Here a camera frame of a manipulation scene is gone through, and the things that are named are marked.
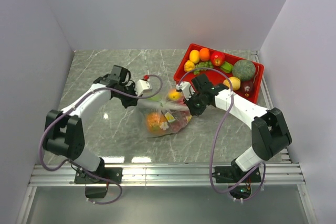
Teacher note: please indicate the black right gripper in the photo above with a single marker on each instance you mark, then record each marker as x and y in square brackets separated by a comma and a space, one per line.
[195, 111]

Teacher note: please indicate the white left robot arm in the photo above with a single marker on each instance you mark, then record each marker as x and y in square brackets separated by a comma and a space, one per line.
[64, 136]

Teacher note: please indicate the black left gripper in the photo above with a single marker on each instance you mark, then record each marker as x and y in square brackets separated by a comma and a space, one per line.
[131, 102]

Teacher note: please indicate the green fake cantaloupe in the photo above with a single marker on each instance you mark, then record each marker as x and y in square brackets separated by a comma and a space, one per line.
[244, 70]

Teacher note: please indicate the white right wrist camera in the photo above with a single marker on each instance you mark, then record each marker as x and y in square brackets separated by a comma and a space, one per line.
[185, 88]

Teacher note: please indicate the green fake grape bunch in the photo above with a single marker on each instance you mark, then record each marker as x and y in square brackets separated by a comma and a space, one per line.
[202, 67]

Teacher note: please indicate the red plastic tray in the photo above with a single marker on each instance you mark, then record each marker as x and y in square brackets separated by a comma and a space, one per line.
[214, 74]

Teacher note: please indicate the yellow fake lemon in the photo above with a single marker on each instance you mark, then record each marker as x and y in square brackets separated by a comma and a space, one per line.
[194, 56]

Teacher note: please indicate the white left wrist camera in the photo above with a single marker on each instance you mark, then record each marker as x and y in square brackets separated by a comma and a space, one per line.
[142, 86]

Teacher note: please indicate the orange fake pineapple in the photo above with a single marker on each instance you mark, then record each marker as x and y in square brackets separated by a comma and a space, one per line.
[154, 121]

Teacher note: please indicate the yellow orange fake mango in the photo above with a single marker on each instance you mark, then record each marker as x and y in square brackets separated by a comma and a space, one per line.
[174, 95]

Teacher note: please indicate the dark red fake plum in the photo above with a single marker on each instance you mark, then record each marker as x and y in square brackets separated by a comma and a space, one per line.
[247, 88]

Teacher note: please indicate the orange fake orange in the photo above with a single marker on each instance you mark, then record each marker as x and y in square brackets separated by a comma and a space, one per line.
[204, 54]

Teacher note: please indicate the red fake pomegranate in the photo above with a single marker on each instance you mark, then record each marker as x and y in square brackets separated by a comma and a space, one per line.
[217, 58]

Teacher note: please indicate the aluminium mounting rail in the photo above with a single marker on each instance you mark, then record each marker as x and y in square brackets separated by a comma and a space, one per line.
[177, 174]

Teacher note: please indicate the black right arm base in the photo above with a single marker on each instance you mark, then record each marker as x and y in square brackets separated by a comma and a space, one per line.
[231, 175]

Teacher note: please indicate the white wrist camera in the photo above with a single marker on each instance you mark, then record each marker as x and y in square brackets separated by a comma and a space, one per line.
[142, 86]
[185, 88]

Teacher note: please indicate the clear plastic bag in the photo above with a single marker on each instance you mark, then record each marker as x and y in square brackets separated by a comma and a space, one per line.
[159, 103]

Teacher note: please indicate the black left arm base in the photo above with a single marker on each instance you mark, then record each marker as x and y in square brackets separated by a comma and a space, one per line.
[97, 185]

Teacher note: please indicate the green fake starfruit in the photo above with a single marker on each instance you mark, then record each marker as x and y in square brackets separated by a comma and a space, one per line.
[226, 67]

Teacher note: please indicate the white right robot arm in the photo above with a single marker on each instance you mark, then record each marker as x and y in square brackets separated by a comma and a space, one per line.
[269, 130]

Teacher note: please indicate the pale yellow fake pear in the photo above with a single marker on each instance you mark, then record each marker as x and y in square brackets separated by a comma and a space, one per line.
[235, 82]

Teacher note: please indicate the bumpy yellow fake citron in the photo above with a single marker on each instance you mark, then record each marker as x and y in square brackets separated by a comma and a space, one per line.
[189, 66]

